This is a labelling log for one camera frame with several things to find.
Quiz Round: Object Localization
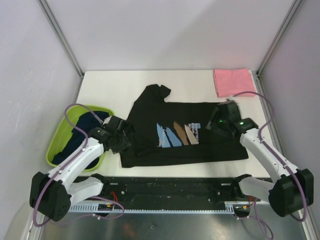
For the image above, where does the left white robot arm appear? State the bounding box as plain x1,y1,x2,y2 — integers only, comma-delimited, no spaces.
29,115,131,222

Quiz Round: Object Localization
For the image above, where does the black printed t shirt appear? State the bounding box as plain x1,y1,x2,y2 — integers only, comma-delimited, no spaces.
120,84,249,168

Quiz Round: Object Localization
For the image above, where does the folded pink t shirt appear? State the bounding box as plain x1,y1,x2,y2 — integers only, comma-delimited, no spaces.
212,68,256,98

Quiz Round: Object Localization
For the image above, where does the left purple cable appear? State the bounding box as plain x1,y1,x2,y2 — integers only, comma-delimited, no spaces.
32,103,126,228

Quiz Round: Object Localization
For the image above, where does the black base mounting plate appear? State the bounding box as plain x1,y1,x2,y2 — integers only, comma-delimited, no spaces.
99,177,250,204

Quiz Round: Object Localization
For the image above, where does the navy blue t shirt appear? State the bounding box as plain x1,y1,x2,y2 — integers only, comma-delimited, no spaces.
46,110,100,166

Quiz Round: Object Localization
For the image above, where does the green plastic bin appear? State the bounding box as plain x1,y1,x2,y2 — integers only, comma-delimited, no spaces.
46,105,115,168

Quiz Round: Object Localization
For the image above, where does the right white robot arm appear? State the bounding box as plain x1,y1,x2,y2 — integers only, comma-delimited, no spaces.
206,100,314,217

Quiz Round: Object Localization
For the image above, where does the grey slotted cable duct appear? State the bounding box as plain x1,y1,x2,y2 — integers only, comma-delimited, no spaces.
68,201,234,214

